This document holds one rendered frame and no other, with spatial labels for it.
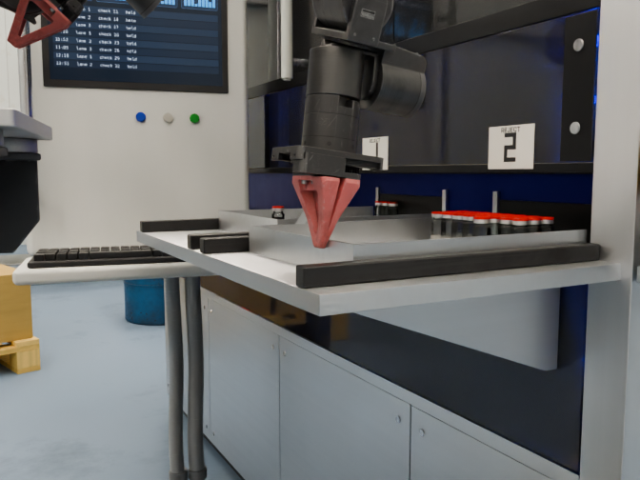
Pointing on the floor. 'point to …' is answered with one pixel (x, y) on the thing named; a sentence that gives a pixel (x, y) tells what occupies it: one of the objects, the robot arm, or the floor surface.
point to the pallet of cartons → (16, 326)
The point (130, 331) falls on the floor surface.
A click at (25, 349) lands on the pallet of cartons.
